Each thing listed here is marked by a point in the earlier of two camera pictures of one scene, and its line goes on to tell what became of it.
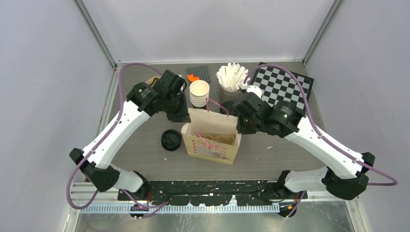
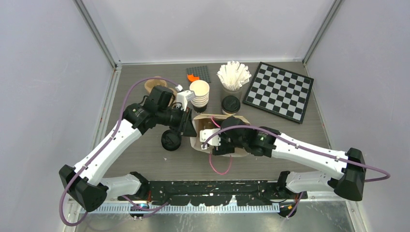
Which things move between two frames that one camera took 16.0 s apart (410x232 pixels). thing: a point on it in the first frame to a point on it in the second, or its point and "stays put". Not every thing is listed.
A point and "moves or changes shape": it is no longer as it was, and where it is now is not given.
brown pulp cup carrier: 151,81 stays put
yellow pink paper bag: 212,135 moves or changes shape
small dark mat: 201,71 stays put
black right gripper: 242,129 to 223,148
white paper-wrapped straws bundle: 232,76 stays put
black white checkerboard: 277,85 stays put
